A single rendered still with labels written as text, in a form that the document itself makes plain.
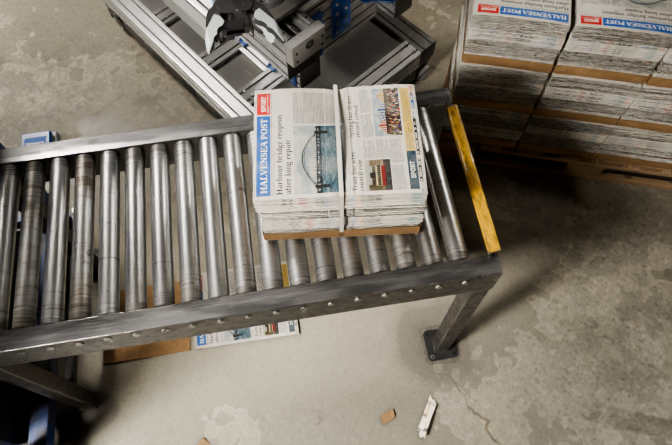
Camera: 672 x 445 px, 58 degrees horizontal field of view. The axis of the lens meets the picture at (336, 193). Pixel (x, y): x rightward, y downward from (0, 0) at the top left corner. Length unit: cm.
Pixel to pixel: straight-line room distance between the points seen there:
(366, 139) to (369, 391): 110
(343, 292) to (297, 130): 39
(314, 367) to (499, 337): 67
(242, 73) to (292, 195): 131
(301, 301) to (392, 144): 42
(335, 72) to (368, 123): 115
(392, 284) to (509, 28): 89
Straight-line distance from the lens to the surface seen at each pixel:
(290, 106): 140
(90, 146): 174
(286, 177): 130
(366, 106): 140
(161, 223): 157
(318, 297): 144
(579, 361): 237
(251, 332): 225
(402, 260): 148
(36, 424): 227
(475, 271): 149
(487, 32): 195
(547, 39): 198
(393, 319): 226
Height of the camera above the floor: 217
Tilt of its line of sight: 63 degrees down
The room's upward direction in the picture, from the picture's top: 1 degrees counter-clockwise
